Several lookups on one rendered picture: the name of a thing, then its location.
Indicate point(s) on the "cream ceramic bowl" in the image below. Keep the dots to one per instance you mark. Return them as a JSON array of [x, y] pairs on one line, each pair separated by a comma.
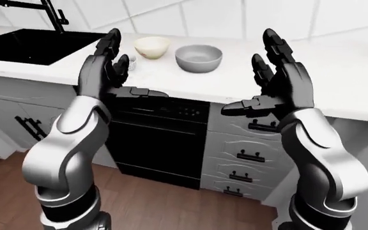
[[152, 47]]

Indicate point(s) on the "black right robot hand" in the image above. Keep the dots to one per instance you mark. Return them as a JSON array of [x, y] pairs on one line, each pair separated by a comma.
[[291, 79]]

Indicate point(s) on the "black kitchen sink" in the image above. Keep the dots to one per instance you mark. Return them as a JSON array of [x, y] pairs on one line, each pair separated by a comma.
[[34, 45]]

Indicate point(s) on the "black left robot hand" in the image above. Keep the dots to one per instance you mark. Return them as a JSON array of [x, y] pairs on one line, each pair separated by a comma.
[[93, 72]]

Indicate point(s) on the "grey door cabinet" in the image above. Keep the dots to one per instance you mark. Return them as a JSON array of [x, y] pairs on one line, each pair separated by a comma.
[[14, 119]]

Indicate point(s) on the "black dishwasher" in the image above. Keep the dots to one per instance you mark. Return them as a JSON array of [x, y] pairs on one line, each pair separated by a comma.
[[161, 141]]

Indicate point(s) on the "grey drawer cabinet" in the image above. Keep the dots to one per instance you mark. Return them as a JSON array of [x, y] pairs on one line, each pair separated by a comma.
[[235, 153]]

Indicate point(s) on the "black kitchen faucet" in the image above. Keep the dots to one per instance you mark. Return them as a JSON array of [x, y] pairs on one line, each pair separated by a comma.
[[48, 12]]

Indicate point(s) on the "grey ceramic bowl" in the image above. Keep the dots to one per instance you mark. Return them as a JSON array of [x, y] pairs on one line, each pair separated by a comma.
[[198, 58]]

